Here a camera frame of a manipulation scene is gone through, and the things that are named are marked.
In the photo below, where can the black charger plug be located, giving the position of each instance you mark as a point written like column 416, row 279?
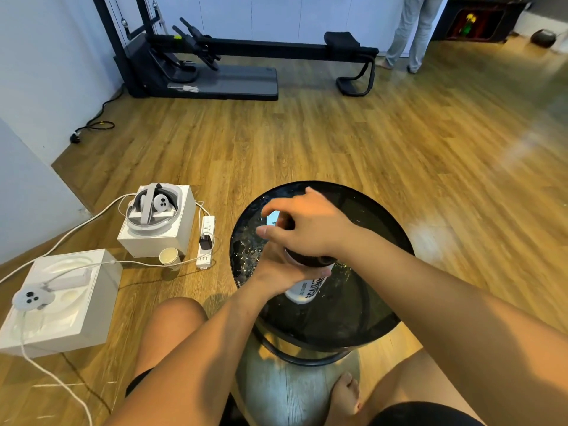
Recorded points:
column 205, row 243

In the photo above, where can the person's leg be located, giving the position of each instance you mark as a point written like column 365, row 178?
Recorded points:
column 412, row 386
column 173, row 332

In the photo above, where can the person's left leg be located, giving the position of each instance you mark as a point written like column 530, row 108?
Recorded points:
column 173, row 332

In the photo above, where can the white shaker bottle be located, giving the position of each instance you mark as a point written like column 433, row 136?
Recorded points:
column 301, row 295

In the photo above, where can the person's right hand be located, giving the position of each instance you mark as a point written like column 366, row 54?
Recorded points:
column 319, row 226

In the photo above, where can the black shorts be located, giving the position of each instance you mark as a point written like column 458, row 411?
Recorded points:
column 421, row 417

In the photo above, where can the white box with headset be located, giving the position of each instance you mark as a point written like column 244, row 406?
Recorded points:
column 147, row 210

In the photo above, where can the person's right forearm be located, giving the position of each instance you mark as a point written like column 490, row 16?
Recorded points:
column 466, row 323

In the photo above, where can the white moulded tray box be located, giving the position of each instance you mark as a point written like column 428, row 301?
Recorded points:
column 95, row 326

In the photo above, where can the person's left forearm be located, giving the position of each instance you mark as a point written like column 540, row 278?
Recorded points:
column 191, row 368

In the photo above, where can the person's left hand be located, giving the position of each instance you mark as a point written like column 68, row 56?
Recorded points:
column 270, row 272

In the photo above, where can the yellow green toy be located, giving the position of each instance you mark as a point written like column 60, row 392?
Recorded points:
column 467, row 26

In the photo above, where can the white power strip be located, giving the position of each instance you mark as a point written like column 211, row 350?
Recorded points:
column 208, row 224

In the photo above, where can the round black glass side table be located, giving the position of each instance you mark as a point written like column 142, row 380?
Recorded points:
column 337, row 319

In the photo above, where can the dark wooden cabinet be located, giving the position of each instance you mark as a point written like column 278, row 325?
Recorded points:
column 439, row 19

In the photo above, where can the small paper cup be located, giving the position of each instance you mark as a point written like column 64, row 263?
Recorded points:
column 168, row 256

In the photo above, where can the dark round floor object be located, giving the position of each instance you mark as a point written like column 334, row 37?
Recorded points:
column 543, row 38

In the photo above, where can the person's right leg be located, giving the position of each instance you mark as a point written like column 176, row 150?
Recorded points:
column 412, row 386

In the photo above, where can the black gold shaker lid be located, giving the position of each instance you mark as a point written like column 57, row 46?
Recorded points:
column 310, row 260

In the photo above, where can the black rowing machine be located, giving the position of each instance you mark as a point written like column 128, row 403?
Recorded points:
column 222, row 82

